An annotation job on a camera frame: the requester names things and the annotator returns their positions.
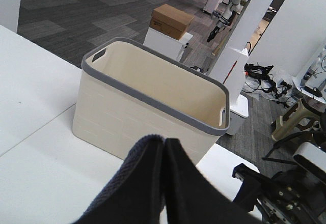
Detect beige plastic stool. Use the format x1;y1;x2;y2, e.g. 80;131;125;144
271;99;322;142

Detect white cabinet under box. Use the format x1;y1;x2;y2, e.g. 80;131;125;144
143;27;193;62

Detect brown cardboard box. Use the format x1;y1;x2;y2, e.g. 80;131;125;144
149;4;194;40

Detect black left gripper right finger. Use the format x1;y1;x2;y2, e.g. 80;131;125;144
164;138;260;223

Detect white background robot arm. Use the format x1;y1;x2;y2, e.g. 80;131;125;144
207;0;248;42

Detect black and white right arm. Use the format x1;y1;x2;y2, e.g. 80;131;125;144
232;130;325;223

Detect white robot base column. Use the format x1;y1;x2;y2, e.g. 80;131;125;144
208;0;272;135

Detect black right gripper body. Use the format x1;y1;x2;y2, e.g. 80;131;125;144
232;163;325;223

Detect beige basket with grey rim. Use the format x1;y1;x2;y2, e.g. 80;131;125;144
72;37;230;163

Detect dark navy towel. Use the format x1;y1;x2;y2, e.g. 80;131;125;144
72;134;164;224

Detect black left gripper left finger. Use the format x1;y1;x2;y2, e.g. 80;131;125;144
76;138;166;224

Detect black cable bundle on floor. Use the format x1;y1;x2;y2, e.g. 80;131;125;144
243;61;293;105

